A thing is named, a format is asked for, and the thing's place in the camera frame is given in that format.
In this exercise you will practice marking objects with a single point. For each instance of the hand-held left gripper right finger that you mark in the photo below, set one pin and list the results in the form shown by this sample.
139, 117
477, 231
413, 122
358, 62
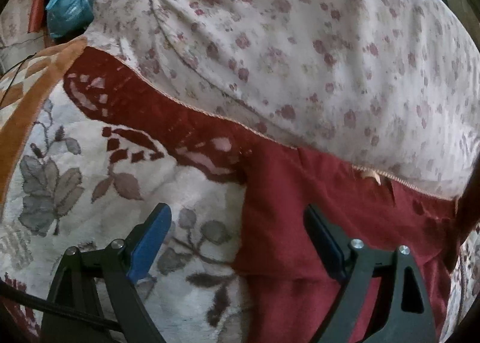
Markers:
330, 242

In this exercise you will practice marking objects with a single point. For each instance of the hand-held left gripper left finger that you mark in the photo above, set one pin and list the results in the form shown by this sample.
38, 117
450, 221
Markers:
150, 241

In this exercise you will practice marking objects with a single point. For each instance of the dark red garment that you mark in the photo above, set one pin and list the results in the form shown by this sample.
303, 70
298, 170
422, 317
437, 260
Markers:
281, 215

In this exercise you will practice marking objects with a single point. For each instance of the plush leaf print blanket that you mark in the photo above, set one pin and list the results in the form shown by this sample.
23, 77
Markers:
93, 197

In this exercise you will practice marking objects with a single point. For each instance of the orange patterned cloth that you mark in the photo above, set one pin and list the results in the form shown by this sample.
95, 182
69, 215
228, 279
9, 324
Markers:
33, 103

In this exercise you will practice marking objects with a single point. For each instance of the floral print pillow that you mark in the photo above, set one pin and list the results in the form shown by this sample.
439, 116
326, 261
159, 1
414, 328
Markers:
300, 47

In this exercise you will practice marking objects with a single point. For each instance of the blue plastic bag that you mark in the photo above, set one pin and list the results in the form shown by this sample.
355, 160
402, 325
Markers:
67, 5

